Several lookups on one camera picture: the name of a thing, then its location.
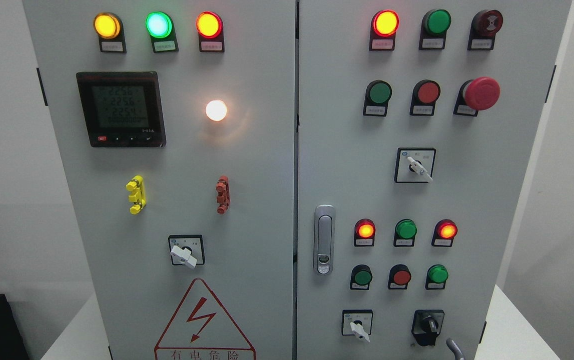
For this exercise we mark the silver door latch handle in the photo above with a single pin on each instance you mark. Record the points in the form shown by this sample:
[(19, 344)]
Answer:
[(324, 225)]

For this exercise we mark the red lamp lower right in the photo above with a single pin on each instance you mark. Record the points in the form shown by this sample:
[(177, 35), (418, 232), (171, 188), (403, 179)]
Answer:
[(444, 233)]

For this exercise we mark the lit green indicator lamp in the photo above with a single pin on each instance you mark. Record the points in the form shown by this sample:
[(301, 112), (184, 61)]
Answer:
[(162, 32)]

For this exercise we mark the red lightning warning sticker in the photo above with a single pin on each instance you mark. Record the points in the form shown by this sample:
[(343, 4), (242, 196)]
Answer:
[(202, 329)]

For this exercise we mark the red lit lamp lower left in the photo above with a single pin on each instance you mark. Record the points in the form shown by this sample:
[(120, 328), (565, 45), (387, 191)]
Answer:
[(364, 233)]

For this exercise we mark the dark red buzzer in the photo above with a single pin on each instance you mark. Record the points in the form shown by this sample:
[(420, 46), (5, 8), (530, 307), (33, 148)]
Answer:
[(483, 29)]

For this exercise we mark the black rotary knob switch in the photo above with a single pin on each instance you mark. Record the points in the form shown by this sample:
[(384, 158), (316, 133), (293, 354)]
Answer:
[(427, 325)]

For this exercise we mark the grey electrical control cabinet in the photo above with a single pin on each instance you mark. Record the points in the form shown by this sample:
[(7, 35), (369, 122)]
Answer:
[(293, 76)]

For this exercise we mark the yellow terminal connector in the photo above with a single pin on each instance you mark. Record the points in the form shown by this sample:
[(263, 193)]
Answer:
[(137, 195)]

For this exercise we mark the red push button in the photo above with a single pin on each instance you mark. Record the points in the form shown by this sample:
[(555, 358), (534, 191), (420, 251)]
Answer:
[(399, 277), (424, 97)]

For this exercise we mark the red lit lamp right door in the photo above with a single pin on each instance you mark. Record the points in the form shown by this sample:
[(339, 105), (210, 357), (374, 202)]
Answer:
[(383, 30)]

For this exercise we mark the white rotary switch left door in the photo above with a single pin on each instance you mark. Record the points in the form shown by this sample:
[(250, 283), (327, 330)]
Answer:
[(187, 250)]

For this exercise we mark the red terminal connector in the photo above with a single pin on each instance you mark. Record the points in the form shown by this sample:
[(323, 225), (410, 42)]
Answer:
[(223, 194)]

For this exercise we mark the red push button lower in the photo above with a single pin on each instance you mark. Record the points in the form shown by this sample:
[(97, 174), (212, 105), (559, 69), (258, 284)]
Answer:
[(399, 277)]

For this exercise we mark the red emergency stop button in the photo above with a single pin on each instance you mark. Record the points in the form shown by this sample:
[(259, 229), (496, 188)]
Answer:
[(476, 95)]

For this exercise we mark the yellow indicator lamp top left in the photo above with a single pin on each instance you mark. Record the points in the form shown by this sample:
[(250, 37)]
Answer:
[(110, 31)]

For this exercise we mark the green push button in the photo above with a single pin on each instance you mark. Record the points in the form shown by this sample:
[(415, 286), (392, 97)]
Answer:
[(361, 277), (377, 96)]

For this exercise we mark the white selector switch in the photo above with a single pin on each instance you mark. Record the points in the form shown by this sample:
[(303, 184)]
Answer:
[(357, 323), (414, 164)]

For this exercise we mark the white glowing indicator lamp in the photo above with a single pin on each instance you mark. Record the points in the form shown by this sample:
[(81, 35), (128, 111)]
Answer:
[(216, 110)]

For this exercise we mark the green lamp bottom right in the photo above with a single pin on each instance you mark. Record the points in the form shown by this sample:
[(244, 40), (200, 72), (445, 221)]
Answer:
[(436, 277)]

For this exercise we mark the green lamp top right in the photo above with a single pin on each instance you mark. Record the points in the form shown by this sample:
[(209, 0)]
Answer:
[(434, 26)]

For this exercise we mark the green push button lower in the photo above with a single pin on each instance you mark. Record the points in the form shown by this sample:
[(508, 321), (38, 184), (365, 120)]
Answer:
[(361, 277)]

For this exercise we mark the green lamp lower middle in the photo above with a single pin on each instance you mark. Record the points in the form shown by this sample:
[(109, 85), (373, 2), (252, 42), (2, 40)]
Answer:
[(404, 234)]

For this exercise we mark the white selector switch upper right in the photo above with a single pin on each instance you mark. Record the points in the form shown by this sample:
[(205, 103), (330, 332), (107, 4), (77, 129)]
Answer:
[(414, 164)]

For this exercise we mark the green push button upper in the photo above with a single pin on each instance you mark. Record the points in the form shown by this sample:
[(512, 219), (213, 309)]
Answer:
[(377, 96)]

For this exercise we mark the white selector switch bottom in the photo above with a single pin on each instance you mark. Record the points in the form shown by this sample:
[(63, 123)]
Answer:
[(357, 323)]

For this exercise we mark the black digital power meter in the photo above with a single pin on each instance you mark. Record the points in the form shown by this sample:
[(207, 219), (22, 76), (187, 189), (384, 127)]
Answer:
[(122, 108)]

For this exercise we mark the red-rimmed amber indicator lamp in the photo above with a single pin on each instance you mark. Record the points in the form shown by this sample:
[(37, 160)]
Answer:
[(210, 30)]

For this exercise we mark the red push button upper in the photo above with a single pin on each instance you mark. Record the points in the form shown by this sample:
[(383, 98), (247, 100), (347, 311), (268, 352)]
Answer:
[(424, 97)]

